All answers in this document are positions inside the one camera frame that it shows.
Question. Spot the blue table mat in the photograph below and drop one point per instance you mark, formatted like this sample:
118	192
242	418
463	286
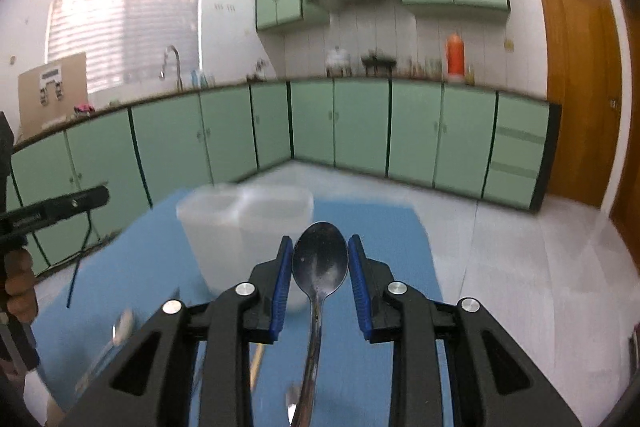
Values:
390	247

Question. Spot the green drawer unit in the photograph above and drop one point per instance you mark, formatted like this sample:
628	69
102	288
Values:
520	147

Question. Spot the green base cabinet run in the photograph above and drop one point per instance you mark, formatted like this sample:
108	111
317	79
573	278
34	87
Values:
165	142
400	132

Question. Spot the black wok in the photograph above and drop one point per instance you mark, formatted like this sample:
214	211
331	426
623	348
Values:
378	61

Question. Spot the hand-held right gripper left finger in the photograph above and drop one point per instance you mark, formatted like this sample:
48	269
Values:
282	287

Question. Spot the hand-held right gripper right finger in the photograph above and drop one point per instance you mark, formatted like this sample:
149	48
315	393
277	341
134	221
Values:
359	287

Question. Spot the white window blinds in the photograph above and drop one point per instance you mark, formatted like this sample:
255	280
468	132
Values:
125	17

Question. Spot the brown cardboard board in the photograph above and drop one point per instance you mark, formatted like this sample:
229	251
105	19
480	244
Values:
55	107

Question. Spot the pink cloth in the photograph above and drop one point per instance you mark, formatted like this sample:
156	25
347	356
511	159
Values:
84	109

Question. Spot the orange thermos flask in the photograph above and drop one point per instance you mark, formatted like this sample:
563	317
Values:
456	54

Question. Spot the person's left hand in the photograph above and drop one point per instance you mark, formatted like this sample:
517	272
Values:
20	287

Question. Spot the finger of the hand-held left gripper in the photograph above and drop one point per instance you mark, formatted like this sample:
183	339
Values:
60	207

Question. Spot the brown wooden door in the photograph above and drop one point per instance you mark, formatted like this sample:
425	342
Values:
575	82
630	132

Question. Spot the metal sink faucet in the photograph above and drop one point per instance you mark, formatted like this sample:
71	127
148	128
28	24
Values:
175	62

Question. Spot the dish soap bottles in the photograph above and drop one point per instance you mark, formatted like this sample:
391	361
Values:
202	79

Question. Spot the small glass jar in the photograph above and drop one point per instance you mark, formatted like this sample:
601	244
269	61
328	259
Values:
470	74

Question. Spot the white plastic utensil holder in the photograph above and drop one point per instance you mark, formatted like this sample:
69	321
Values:
225	247

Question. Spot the white lidded pot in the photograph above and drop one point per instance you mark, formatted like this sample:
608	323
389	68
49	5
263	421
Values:
337	62

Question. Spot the metal spoon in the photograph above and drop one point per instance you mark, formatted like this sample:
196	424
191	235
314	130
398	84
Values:
320	257
122	329

